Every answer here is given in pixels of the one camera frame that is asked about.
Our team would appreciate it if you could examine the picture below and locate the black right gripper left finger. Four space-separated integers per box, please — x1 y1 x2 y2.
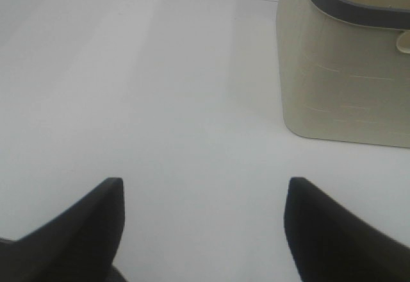
1 178 124 281

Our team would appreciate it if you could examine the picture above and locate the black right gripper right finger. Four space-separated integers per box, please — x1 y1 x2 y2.
284 178 409 281

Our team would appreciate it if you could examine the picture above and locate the beige basket with grey rim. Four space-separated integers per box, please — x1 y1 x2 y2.
276 0 409 147

